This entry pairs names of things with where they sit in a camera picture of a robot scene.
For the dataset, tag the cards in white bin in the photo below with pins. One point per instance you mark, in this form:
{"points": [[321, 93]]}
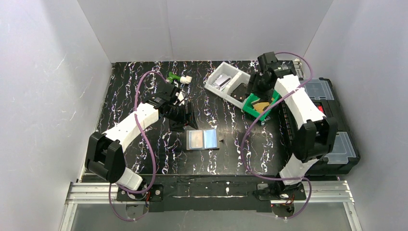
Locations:
{"points": [[221, 81]]}

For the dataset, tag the yellow item in green bin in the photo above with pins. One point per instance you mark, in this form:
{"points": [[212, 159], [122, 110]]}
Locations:
{"points": [[260, 106]]}

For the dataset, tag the aluminium frame rail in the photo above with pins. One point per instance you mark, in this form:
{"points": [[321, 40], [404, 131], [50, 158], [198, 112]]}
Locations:
{"points": [[206, 195]]}

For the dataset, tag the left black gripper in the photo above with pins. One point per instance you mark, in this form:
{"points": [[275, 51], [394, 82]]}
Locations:
{"points": [[188, 112]]}

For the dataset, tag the green white pipe fitting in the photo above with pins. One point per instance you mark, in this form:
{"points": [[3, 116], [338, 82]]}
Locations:
{"points": [[182, 79]]}

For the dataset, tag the black item in bin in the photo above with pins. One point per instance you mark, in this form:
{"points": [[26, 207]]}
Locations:
{"points": [[240, 93]]}

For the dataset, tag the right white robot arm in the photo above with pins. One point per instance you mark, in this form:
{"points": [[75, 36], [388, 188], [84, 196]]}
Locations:
{"points": [[314, 134]]}

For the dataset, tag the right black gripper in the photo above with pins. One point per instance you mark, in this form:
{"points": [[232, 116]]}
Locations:
{"points": [[259, 85]]}

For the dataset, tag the green plastic bin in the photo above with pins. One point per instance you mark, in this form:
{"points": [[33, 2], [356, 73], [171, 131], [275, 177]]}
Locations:
{"points": [[247, 107]]}

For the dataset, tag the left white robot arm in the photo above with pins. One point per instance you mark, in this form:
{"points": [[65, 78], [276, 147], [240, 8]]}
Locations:
{"points": [[105, 151]]}

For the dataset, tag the white two-compartment bin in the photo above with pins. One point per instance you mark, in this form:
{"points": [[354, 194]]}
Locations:
{"points": [[238, 77]]}

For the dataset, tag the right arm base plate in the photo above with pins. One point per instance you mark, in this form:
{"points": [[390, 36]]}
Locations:
{"points": [[278, 191]]}

